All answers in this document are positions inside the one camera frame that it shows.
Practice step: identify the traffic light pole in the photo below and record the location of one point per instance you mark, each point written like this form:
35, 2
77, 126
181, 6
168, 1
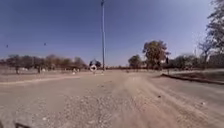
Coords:
167, 63

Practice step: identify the raised kerb island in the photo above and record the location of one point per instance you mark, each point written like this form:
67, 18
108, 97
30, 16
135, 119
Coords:
196, 76

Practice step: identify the row of dark bushes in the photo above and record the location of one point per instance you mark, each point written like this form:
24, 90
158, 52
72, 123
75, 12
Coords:
186, 62

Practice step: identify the pale dirt gravel road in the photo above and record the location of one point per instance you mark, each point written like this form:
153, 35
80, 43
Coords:
110, 100

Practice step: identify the row of brown trees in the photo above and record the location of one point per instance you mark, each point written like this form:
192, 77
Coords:
40, 62

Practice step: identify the round white arrow sign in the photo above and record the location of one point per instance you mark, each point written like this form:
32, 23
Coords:
93, 68

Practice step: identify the large brown-leaved tree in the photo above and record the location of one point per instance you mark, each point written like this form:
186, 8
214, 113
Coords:
155, 52

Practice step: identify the tall grey pole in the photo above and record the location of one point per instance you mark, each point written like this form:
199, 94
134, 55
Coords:
103, 36

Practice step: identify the small dark green tree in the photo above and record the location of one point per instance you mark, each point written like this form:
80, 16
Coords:
135, 61

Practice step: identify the bare tree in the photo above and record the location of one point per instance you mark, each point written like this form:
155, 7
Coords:
215, 30

